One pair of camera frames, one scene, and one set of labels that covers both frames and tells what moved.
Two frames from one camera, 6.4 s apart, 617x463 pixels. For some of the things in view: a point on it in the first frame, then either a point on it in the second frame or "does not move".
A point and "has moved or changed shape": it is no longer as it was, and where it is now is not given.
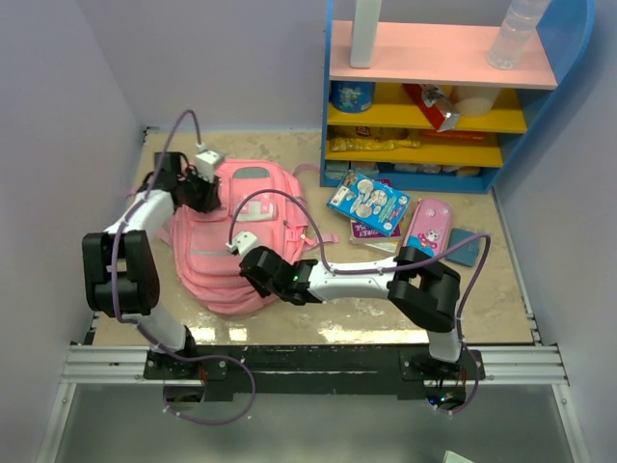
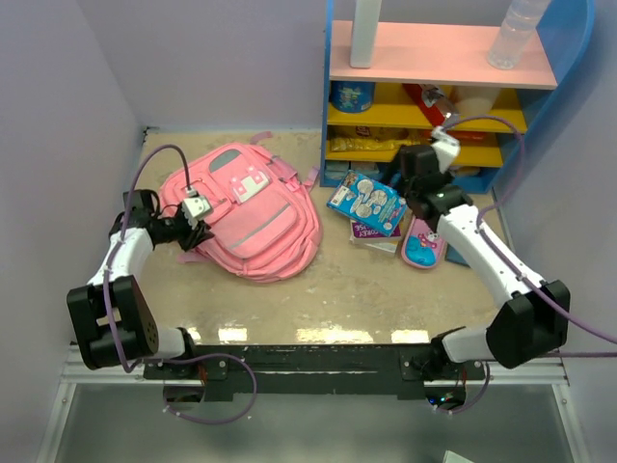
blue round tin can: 352,96 does not move
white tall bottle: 366,14 does not move
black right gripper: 263,292 to 444,177
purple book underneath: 364,235 does not move
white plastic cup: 472,100 does not move
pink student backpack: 262,197 has moved or changed shape
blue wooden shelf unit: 434,114 does not move
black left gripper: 211,201 to 193,237
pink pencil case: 428,225 does not move
